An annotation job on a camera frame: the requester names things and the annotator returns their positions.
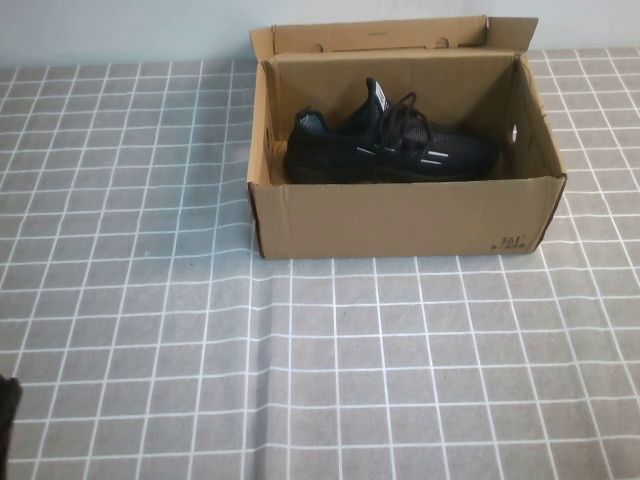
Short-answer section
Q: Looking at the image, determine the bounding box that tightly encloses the black knit sneaker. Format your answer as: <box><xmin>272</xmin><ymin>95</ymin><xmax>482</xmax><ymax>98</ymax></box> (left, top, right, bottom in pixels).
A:
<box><xmin>283</xmin><ymin>76</ymin><xmax>501</xmax><ymax>184</ymax></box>

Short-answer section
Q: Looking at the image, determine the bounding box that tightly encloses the brown cardboard shoe box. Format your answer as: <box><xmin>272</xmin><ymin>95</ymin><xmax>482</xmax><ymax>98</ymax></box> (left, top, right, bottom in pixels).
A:
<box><xmin>247</xmin><ymin>14</ymin><xmax>567</xmax><ymax>261</ymax></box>

